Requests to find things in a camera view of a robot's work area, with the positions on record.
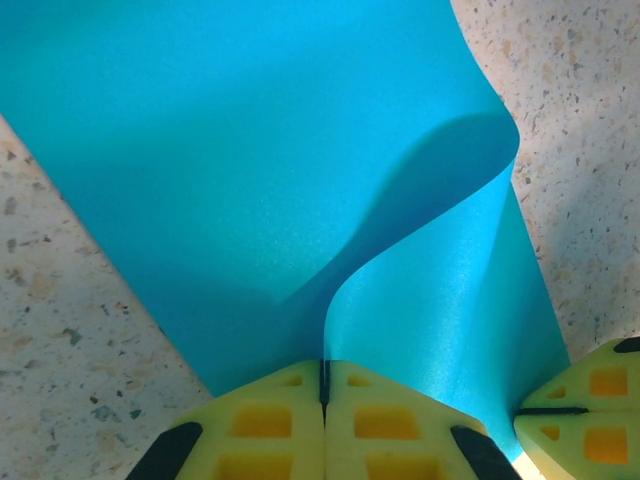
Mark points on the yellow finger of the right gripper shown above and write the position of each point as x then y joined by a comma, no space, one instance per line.
565,450
575,395

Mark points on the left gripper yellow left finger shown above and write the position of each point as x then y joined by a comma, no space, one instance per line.
305,440

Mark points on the blue paper sheet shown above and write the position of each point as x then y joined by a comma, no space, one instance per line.
200,150

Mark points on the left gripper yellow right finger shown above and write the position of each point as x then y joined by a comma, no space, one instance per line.
340,435

